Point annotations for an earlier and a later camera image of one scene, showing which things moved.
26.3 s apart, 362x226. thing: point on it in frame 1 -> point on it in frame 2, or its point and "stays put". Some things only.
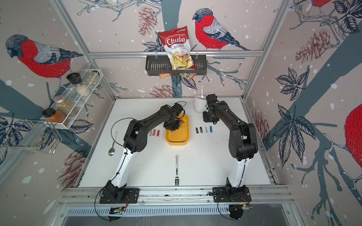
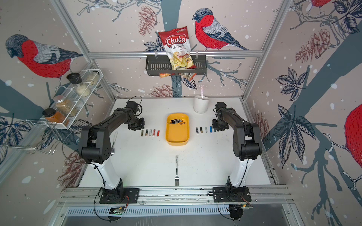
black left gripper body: x=173 y=125 -> x=137 y=124
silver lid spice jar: x=66 y=106 stays put
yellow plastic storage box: x=180 y=137 stays put
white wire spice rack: x=67 y=106 stays put
